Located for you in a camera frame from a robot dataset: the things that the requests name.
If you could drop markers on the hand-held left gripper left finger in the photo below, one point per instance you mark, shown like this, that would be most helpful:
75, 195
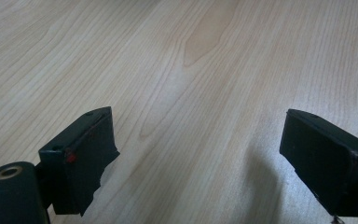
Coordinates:
80, 155

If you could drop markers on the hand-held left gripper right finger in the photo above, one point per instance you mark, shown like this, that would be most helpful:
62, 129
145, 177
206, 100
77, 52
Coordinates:
326, 161

